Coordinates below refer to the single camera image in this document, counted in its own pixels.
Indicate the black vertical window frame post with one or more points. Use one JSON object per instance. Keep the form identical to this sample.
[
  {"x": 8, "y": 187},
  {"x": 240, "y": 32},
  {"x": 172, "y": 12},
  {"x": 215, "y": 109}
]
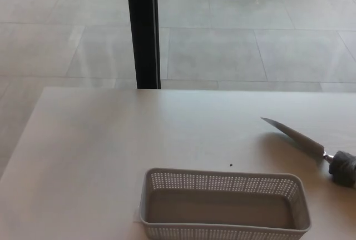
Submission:
[{"x": 143, "y": 29}]

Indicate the grey perforated plastic basket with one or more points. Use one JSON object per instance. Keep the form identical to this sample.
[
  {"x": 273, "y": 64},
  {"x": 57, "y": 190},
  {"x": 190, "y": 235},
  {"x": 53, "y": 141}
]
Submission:
[{"x": 222, "y": 204}]

